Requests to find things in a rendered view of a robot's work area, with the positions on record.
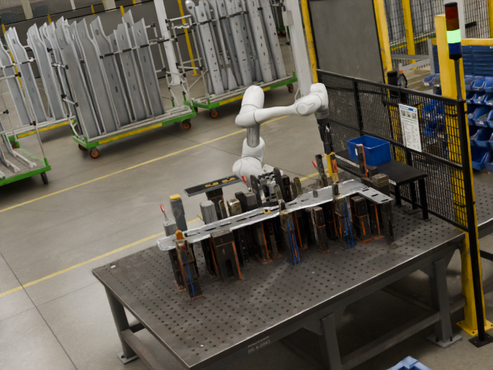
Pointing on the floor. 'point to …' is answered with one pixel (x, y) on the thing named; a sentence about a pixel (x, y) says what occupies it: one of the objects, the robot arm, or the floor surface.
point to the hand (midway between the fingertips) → (326, 147)
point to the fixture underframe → (441, 302)
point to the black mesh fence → (415, 158)
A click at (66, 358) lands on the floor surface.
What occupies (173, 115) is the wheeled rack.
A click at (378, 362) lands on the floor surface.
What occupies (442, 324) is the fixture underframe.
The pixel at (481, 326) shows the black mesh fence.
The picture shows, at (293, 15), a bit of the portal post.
